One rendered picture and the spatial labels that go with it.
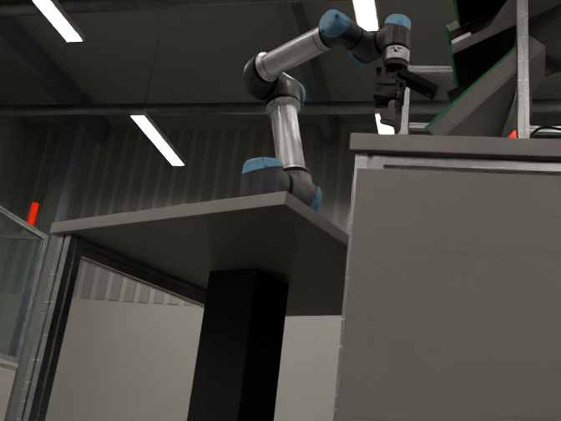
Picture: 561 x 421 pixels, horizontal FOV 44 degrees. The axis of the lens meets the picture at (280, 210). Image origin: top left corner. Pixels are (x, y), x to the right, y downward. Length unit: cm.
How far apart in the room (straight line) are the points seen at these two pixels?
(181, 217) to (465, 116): 63
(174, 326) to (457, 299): 982
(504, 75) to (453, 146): 39
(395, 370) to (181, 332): 974
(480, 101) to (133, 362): 974
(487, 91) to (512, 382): 65
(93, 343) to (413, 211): 1031
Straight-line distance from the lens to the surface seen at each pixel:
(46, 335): 174
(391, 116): 190
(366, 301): 102
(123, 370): 1094
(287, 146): 216
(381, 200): 107
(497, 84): 146
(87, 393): 1114
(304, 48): 208
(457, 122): 143
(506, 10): 156
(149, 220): 158
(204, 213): 147
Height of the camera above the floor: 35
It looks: 20 degrees up
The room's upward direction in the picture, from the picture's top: 7 degrees clockwise
